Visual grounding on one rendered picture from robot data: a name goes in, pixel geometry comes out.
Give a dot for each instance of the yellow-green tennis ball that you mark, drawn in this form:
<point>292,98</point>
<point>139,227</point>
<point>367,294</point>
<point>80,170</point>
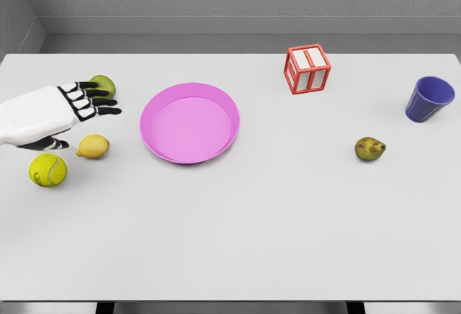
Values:
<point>47,170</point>

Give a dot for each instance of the pink round plate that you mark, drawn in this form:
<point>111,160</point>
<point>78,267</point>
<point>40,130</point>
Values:
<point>189,122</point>

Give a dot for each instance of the yellow lemon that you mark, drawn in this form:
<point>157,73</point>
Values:
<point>93,146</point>

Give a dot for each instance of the green-brown pear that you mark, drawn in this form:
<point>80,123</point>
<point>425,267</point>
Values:
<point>369,148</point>

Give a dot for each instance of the purple ribbed cup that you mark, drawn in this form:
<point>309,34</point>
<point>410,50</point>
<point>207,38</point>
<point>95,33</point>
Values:
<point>428,99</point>

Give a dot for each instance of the green apple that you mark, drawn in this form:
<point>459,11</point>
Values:
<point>107,83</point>

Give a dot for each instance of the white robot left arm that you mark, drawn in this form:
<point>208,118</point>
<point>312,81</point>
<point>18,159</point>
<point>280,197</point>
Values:
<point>7,123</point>

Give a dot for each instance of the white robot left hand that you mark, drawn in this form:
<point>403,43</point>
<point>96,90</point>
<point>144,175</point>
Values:
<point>47,110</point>

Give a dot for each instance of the red-framed white cube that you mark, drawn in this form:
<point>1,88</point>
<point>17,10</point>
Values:
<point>308,69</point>

